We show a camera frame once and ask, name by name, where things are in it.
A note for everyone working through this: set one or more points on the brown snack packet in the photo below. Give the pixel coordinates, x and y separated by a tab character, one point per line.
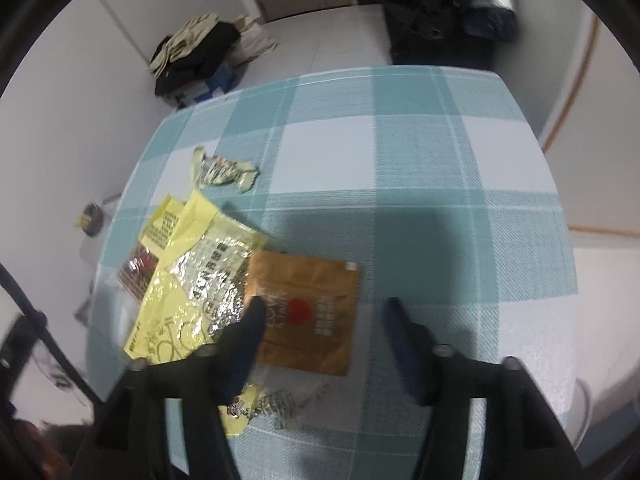
310	280

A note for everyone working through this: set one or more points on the grey cup with sticks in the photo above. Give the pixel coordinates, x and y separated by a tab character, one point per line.
92	217

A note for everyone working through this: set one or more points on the blue cardboard box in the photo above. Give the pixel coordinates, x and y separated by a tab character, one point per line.
215	82

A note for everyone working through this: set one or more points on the white round container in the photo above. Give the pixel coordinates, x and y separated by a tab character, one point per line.
582	410

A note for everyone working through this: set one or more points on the beige clothes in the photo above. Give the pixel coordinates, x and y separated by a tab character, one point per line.
185	40

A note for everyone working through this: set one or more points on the clear crumpled wrapper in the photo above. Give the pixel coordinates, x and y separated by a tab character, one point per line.
280	405

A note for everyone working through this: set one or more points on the teal checked tablecloth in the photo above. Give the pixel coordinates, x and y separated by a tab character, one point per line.
425	160

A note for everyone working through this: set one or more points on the white tote bag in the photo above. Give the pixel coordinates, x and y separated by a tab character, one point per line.
252	40

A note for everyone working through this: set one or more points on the black hanging coat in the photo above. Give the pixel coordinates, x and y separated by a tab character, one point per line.
425	20

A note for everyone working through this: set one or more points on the large yellow snack packet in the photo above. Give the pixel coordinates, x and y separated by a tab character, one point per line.
180	240

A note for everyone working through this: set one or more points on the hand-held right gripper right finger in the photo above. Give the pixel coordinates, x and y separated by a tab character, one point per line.
400	340

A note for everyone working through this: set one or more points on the small yellow wrapper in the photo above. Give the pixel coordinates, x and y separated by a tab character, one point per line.
240	412

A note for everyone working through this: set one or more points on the green white candy wrapper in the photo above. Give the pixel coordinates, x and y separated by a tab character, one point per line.
225	172

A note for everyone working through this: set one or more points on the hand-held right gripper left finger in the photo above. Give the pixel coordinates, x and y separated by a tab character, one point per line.
247	340

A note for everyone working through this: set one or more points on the black clothes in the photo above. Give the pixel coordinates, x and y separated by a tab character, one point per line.
200	60

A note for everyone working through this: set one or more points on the clear packet of red snack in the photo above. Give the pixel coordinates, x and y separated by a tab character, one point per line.
136	267

